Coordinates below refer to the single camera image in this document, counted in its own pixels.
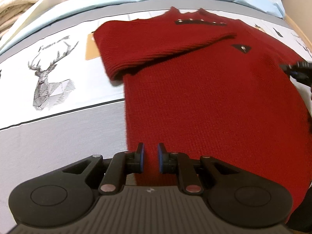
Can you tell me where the dark red knit sweater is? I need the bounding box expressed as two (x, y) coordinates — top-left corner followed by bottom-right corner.
(94, 8), (311, 208)

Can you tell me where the deer print bed sheet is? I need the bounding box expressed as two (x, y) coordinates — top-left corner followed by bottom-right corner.
(1, 5), (311, 233)

